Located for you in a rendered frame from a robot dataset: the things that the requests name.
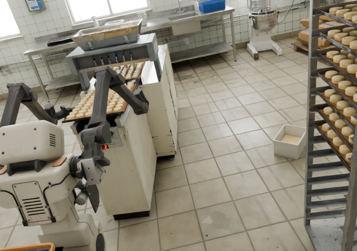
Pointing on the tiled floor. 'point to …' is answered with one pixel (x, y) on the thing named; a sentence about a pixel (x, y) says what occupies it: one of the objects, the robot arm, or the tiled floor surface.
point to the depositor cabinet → (159, 105)
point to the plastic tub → (290, 141)
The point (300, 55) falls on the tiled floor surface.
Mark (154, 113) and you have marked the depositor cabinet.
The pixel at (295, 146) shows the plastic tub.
